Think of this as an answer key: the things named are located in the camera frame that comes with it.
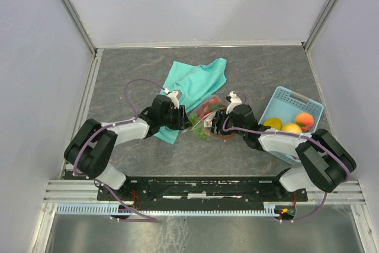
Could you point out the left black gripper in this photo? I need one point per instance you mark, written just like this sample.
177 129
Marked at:
183 121

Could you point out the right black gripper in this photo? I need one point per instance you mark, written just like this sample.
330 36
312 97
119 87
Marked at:
218 122

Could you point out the clear zip top bag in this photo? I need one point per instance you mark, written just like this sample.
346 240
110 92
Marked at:
207 123

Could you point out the fake green grapes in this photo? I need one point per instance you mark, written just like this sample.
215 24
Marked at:
198 127

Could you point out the fake strawberries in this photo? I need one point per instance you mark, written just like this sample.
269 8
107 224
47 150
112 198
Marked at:
210 105

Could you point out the yellow fake starfruit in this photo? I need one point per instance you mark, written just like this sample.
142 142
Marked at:
273 122

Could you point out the yellow fake lemon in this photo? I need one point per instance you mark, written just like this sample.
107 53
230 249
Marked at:
292 128

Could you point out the fake peach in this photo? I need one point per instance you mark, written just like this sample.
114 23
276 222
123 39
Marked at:
305 121

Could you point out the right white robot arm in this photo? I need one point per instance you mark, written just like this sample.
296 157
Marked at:
325 163

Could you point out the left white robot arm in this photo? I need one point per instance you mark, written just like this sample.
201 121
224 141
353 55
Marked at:
91 148

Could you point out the teal t-shirt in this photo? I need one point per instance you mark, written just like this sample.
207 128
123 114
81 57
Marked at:
196 83

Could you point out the light blue plastic basket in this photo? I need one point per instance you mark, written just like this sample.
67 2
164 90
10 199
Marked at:
286 104

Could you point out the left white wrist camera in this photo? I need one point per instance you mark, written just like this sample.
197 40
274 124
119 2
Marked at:
174 95

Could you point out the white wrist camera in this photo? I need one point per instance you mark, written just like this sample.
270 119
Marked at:
174 95
235 98

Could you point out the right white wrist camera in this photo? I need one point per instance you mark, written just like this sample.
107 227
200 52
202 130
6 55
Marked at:
235 98

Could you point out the light blue cable duct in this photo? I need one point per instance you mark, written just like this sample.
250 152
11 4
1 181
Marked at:
115 209

